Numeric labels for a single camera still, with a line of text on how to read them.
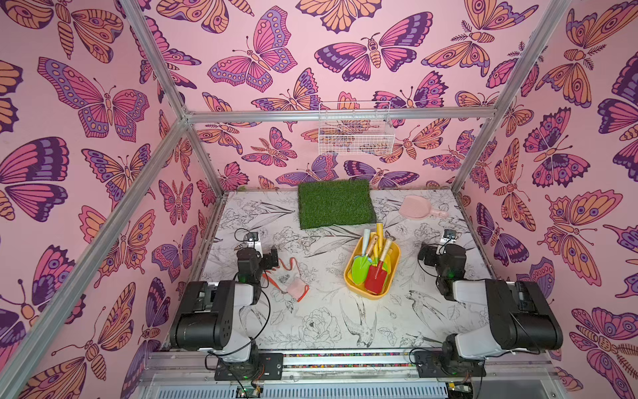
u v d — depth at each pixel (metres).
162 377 0.73
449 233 0.80
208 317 0.46
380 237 0.94
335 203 1.12
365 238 0.95
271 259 0.84
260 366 0.73
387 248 0.91
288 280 0.92
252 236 0.81
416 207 1.14
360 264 0.92
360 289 0.84
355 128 0.96
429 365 0.73
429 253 0.85
